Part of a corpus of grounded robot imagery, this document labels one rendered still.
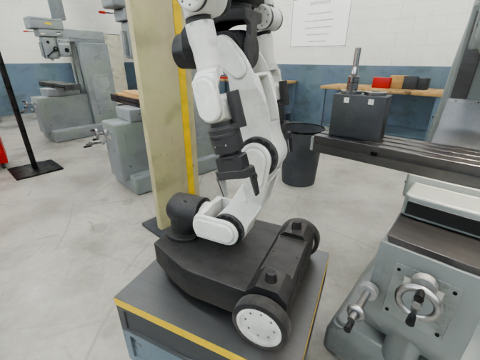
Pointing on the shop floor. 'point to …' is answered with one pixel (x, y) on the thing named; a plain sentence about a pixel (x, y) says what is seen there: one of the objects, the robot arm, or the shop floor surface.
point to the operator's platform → (206, 320)
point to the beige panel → (163, 103)
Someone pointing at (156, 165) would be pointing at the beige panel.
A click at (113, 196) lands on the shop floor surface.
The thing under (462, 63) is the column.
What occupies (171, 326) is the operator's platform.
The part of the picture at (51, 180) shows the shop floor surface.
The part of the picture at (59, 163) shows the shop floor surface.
